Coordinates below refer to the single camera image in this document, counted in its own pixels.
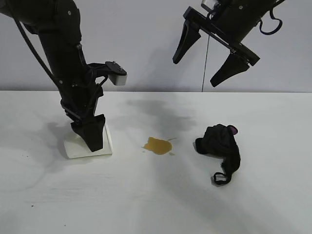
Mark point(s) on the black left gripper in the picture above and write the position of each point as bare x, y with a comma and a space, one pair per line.
78, 95

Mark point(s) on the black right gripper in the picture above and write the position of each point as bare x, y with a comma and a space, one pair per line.
234, 26

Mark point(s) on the white paper cup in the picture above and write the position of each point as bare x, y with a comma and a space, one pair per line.
73, 148

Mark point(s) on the black cloth rag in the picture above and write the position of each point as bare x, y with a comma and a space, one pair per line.
217, 141

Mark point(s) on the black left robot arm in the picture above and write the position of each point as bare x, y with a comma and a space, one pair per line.
58, 29

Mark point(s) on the brown liquid spill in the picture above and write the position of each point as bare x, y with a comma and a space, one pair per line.
158, 146

